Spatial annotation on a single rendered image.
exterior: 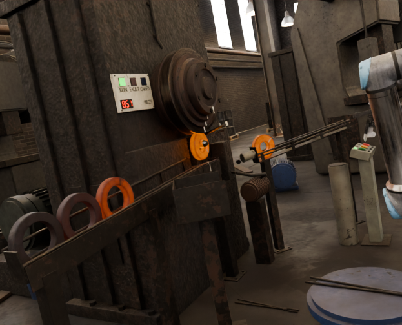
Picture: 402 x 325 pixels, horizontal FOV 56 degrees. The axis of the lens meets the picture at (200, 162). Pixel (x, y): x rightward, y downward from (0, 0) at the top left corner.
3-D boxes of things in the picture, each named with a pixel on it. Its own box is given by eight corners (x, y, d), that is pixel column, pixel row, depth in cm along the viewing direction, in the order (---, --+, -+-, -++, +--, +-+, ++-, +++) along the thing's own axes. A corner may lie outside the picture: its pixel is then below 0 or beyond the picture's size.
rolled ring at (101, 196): (94, 191, 145) (88, 192, 147) (113, 231, 151) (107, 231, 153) (123, 169, 159) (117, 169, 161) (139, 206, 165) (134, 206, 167)
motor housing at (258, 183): (251, 265, 238) (237, 183, 232) (264, 252, 257) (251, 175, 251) (271, 267, 231) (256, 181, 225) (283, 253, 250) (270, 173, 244)
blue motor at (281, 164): (270, 195, 410) (265, 164, 406) (271, 184, 465) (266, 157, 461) (300, 191, 403) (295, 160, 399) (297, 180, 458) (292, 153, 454)
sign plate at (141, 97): (117, 113, 179) (109, 74, 177) (151, 108, 200) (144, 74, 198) (120, 112, 178) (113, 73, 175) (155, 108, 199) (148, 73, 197)
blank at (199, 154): (187, 151, 207) (192, 150, 205) (192, 127, 213) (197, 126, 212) (201, 164, 218) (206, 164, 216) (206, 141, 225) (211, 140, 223)
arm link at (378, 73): (435, 222, 164) (397, 53, 143) (391, 227, 172) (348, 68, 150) (430, 204, 177) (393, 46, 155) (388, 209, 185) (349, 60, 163)
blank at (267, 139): (262, 162, 251) (265, 163, 248) (247, 147, 246) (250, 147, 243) (275, 145, 255) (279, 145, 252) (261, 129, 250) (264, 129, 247)
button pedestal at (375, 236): (360, 247, 235) (346, 149, 228) (366, 233, 255) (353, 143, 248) (388, 247, 227) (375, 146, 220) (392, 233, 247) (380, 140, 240)
